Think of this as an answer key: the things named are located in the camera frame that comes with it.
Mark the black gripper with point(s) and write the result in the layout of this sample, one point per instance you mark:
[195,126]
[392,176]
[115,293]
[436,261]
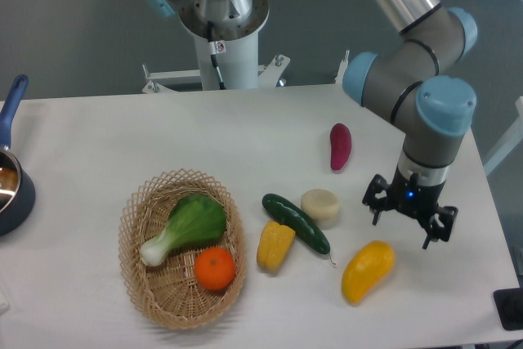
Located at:
[415,193]

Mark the yellow mango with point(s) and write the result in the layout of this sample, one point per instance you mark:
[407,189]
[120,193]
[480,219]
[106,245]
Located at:
[366,269]

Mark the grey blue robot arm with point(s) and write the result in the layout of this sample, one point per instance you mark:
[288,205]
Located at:
[409,89]

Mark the beige round cake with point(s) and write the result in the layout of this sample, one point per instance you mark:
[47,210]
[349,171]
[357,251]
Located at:
[323,206]

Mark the purple sweet potato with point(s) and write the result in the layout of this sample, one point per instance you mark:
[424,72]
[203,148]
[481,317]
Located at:
[341,146]

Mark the green cucumber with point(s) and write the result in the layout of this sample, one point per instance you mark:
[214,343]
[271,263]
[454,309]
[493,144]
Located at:
[287,213]

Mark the black device at table edge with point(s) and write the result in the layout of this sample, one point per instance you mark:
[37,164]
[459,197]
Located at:
[508,303]

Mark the yellow bell pepper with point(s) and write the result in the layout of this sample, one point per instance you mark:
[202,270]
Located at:
[275,241]

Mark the orange tangerine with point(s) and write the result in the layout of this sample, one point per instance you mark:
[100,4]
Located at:
[214,269]

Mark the green bok choy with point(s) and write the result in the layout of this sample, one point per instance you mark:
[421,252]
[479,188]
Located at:
[194,220]

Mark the woven wicker basket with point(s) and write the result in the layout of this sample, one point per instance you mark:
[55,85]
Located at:
[169,294]

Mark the dark blue saucepan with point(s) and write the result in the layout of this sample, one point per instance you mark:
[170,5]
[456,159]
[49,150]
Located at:
[17,188]

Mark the white metal frame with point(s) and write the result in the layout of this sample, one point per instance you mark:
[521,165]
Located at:
[271,75]

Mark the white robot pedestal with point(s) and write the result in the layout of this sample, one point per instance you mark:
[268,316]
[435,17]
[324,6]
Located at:
[225,34]

